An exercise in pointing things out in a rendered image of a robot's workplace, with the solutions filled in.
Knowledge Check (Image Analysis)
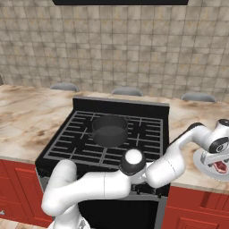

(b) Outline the red cupboard front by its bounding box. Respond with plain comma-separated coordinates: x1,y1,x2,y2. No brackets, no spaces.
162,185,229,229

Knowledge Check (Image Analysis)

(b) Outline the black range hood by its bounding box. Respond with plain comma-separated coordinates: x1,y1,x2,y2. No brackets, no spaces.
52,0,190,6

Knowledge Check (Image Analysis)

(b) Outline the black stove with hob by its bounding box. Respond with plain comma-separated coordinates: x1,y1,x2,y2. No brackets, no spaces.
34,96,171,229

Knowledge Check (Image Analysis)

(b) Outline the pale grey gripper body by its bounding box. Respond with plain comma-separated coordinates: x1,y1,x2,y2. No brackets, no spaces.
199,149,229,168

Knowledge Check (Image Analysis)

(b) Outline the grey stool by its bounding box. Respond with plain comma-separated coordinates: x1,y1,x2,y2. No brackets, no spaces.
180,91,217,104
48,82,81,93
111,87,144,98

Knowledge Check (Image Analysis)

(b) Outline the black oven door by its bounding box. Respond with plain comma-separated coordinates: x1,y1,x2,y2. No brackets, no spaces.
76,199,159,229

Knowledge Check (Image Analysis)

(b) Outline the grey round plate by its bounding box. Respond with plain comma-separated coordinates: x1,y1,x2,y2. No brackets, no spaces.
192,148,229,182

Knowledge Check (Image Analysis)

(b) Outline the dark grey cooking pot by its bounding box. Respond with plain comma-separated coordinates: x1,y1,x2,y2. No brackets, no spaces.
88,114,130,148

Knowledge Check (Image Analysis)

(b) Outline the red raw meat piece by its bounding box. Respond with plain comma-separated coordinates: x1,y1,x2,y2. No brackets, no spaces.
212,161,229,174

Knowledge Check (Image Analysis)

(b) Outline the red cupboard door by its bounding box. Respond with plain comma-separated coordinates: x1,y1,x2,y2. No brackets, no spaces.
0,158,54,229

